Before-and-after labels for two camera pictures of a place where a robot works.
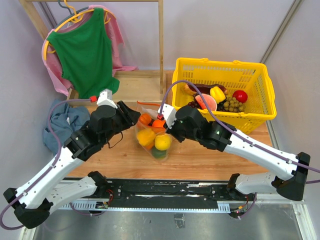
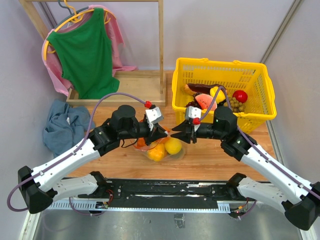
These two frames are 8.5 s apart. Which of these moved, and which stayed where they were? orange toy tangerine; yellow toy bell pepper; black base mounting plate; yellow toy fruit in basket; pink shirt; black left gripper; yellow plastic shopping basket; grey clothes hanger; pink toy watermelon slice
Moved: black left gripper; orange toy tangerine; yellow toy bell pepper
Stayed: grey clothes hanger; pink shirt; black base mounting plate; yellow plastic shopping basket; pink toy watermelon slice; yellow toy fruit in basket
